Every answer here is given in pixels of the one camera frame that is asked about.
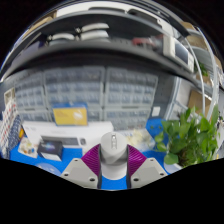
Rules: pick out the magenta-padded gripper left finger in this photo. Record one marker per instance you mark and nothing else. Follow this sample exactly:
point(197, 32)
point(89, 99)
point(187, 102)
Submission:
point(78, 170)

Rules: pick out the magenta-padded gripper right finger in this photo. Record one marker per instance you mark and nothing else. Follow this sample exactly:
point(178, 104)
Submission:
point(150, 170)

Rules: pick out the white grey computer mouse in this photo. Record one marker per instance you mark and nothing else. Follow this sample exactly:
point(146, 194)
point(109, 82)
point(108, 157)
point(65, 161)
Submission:
point(113, 156)

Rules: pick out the large blue desk mat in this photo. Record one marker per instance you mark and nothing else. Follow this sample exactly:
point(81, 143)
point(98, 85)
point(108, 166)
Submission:
point(71, 155)

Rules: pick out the clear plastic box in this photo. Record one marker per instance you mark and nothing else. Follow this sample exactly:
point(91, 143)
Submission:
point(141, 137)

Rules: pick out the long white keyboard box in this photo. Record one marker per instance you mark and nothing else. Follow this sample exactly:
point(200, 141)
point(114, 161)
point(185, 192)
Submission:
point(93, 131)

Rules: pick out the potted green leafy plant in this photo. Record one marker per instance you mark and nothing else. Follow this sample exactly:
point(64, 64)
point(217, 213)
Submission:
point(190, 140)

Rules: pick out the yellow and blue box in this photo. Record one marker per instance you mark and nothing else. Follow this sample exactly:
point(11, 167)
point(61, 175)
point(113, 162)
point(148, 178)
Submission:
point(70, 116)

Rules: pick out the navy white-dotted cloth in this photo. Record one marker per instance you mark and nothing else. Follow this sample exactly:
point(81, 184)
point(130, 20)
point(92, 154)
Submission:
point(15, 136)

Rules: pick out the dark metal shelf unit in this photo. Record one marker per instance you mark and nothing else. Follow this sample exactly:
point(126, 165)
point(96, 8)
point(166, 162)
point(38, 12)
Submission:
point(110, 50)

